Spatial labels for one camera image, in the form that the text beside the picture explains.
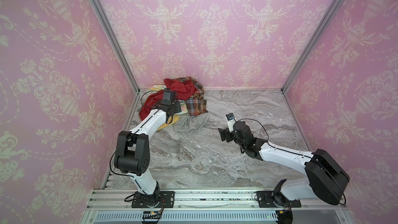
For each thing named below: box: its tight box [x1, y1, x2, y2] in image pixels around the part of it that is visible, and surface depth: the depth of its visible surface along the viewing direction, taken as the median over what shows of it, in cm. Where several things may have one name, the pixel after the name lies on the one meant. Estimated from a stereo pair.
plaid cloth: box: [174, 76, 209, 116], surface depth 105 cm
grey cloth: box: [173, 112, 211, 133], surface depth 102 cm
